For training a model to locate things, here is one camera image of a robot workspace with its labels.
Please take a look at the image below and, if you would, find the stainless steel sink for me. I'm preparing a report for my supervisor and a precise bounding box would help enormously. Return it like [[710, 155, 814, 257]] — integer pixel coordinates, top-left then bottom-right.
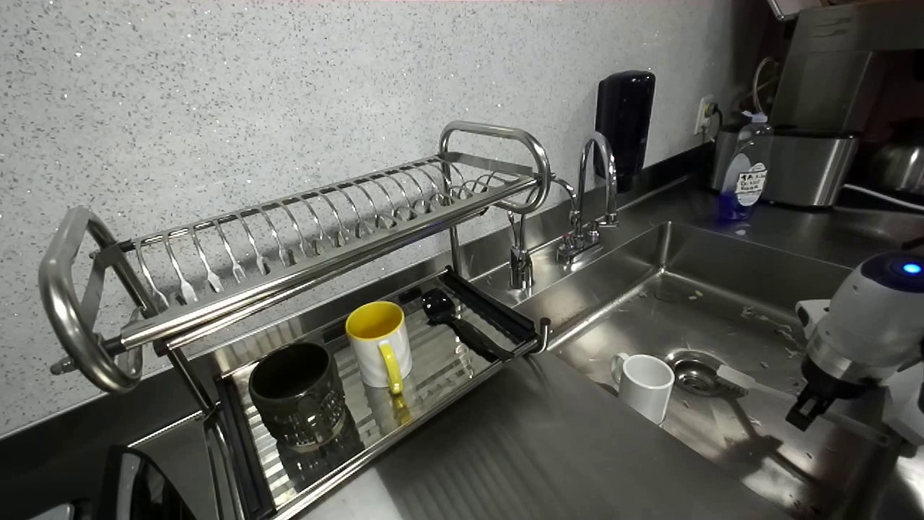
[[545, 220, 924, 520]]

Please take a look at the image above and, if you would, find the blue dish soap bottle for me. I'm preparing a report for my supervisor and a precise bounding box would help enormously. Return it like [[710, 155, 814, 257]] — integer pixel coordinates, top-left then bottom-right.
[[718, 110, 774, 221]]

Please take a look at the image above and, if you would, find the wall socket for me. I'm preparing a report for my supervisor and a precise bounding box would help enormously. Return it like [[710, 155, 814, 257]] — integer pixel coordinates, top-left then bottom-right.
[[694, 95, 720, 136]]

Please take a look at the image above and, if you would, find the gooseneck tap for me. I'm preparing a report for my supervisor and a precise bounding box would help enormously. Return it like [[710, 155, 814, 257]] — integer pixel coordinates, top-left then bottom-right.
[[554, 131, 620, 265]]

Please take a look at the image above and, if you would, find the white cable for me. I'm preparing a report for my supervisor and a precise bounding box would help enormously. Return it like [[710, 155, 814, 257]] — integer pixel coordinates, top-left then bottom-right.
[[841, 183, 924, 215]]

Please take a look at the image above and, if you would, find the small curved tap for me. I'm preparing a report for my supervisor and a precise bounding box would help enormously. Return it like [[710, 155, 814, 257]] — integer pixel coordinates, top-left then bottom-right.
[[505, 173, 580, 291]]

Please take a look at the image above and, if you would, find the stainless steel coffee machine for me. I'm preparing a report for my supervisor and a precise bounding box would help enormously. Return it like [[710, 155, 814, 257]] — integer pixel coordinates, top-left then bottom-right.
[[710, 0, 924, 210]]

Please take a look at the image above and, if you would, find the black ladle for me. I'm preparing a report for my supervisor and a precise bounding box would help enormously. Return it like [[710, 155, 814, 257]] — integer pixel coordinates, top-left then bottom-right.
[[421, 288, 522, 362]]

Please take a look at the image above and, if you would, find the sink drain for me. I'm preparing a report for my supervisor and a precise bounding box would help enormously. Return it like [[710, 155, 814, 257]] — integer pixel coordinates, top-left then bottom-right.
[[664, 349, 727, 397]]

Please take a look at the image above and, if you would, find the dish rack drip tray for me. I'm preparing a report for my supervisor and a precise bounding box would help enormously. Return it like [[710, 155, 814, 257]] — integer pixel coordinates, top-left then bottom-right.
[[215, 266, 551, 520]]

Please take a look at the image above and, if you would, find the white dish brush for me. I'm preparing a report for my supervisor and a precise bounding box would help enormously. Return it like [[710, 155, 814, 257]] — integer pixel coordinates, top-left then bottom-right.
[[713, 363, 896, 443]]

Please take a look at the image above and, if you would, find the black and silver appliance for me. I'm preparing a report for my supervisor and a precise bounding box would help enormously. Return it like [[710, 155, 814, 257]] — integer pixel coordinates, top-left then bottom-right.
[[25, 445, 199, 520]]

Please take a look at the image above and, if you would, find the steel kettle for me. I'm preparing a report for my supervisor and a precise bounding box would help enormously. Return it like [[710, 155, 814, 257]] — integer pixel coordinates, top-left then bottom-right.
[[869, 140, 924, 196]]

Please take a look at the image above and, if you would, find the black wall soap dispenser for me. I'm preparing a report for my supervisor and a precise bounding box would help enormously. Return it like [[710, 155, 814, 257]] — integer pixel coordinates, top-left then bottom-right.
[[594, 70, 657, 194]]

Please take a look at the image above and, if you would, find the dark green mug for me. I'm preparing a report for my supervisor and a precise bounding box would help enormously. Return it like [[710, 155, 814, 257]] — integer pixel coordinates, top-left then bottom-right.
[[248, 342, 347, 454]]

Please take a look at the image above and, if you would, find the stainless steel dish rack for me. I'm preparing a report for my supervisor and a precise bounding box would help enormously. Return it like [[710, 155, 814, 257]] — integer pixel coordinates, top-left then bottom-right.
[[39, 120, 554, 520]]

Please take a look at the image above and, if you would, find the yellow and white mug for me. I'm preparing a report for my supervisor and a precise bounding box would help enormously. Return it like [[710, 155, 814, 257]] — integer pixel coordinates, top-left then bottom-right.
[[345, 300, 414, 396]]

